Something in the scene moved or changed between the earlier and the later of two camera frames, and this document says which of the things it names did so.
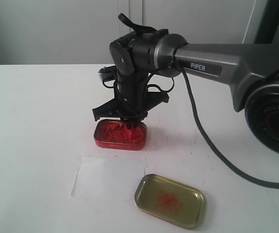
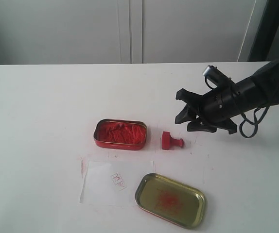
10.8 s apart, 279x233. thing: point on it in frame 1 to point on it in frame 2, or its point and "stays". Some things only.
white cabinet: x=80 y=32 stays
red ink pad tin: x=113 y=134 stays
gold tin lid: x=178 y=203 stays
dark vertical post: x=271 y=15 stays
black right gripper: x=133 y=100 to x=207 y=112
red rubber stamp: x=133 y=130 to x=168 y=141
